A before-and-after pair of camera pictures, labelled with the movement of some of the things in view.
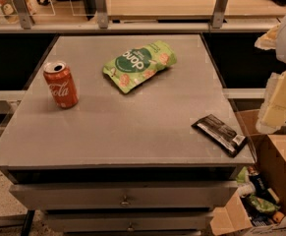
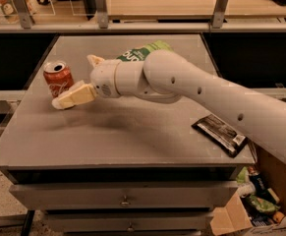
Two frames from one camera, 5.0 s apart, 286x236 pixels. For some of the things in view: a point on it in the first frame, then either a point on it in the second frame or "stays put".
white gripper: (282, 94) -> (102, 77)
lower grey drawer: (126, 221) stays put
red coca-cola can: (61, 85) stays put
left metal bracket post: (22, 6) stays put
